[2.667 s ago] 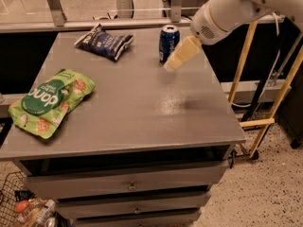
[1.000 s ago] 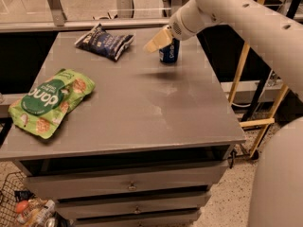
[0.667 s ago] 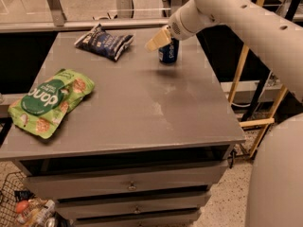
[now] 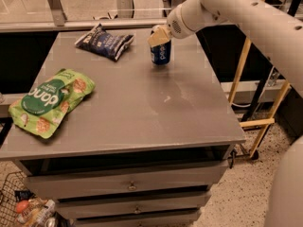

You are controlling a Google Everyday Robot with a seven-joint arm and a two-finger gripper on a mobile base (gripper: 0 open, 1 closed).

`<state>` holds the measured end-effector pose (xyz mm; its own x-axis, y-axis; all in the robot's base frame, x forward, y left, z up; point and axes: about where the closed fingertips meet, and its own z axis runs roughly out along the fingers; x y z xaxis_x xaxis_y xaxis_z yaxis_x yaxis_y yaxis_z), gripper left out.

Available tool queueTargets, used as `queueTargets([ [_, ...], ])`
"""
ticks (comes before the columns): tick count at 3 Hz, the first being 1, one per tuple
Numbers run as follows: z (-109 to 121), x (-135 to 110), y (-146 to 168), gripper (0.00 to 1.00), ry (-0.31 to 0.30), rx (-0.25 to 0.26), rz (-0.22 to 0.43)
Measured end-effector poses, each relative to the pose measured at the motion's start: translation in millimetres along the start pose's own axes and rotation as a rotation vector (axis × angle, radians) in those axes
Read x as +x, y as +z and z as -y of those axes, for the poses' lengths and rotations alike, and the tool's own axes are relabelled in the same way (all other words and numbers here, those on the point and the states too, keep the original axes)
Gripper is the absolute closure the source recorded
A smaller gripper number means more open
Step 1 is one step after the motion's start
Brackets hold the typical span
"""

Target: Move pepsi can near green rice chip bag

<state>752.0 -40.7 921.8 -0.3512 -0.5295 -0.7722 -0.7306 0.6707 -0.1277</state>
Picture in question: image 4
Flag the grey drawer cabinet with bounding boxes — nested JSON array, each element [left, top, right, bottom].
[[0, 29, 244, 227]]

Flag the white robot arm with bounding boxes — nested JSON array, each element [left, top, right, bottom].
[[148, 0, 303, 227]]

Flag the blue pepsi can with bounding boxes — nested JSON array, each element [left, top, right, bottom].
[[151, 40, 171, 65]]

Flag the green rice chip bag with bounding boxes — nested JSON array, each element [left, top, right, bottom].
[[9, 69, 95, 139]]

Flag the wire basket with snacks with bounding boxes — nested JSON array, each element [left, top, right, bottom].
[[0, 172, 72, 227]]

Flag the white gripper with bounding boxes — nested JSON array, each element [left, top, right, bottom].
[[148, 4, 203, 47]]

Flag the wooden frame stand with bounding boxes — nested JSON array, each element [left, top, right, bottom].
[[227, 0, 292, 160]]

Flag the dark blue chip bag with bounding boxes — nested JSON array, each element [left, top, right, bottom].
[[75, 24, 134, 61]]

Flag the metal railing frame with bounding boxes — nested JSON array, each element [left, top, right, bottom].
[[0, 0, 184, 31]]

